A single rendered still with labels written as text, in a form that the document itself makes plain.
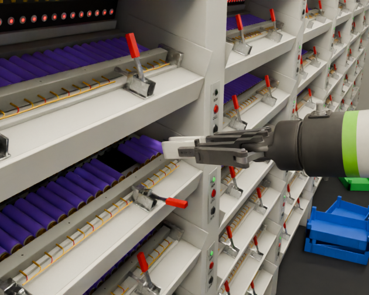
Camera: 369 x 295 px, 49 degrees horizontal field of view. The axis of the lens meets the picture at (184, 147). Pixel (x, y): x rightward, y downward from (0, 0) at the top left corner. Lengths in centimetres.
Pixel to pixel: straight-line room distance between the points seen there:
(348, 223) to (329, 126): 182
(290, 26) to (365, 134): 90
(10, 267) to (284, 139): 39
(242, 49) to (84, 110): 54
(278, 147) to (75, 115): 28
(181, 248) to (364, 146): 49
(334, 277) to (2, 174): 186
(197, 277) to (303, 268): 122
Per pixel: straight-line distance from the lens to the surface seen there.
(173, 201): 65
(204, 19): 75
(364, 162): 57
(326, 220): 238
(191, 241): 92
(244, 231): 133
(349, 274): 218
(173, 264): 87
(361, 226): 238
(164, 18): 79
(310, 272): 213
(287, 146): 59
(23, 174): 45
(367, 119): 57
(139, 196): 68
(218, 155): 61
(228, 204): 108
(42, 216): 61
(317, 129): 58
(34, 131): 48
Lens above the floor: 128
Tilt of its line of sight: 22 degrees down
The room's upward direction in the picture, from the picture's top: straight up
